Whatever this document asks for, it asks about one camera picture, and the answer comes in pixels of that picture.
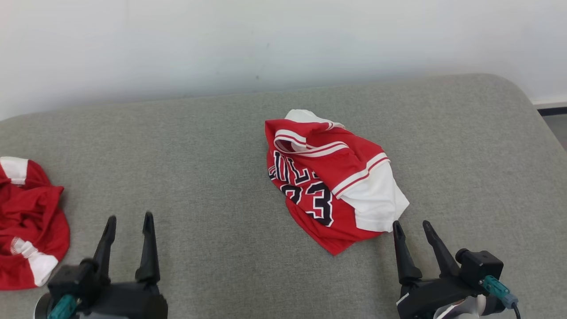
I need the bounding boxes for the red number 23 jersey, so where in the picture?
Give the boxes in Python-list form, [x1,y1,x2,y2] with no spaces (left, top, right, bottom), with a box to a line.
[264,109,410,257]

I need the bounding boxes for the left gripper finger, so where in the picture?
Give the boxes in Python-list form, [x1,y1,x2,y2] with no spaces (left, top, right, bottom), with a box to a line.
[92,215,117,285]
[135,211,161,285]

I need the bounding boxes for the black and white baseboard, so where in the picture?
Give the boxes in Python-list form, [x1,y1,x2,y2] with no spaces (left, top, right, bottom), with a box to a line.
[534,101,567,117]

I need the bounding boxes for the teal-plug right camera cable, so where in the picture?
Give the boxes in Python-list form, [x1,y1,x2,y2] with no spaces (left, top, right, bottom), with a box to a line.
[481,275,522,319]

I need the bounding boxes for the grey fabric sofa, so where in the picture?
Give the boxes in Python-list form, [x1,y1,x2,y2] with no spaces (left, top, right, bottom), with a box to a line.
[0,73,567,319]

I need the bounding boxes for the red and white shorts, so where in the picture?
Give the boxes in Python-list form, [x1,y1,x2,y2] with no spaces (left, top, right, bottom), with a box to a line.
[0,156,71,291]

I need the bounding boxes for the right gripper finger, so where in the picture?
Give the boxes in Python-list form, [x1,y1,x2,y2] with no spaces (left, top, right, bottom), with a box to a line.
[423,220,461,279]
[392,220,423,286]

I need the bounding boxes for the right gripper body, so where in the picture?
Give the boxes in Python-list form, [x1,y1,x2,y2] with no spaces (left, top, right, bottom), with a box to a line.
[396,275,482,319]

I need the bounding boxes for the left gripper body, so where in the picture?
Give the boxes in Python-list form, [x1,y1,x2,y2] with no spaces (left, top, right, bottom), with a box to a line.
[78,283,168,319]

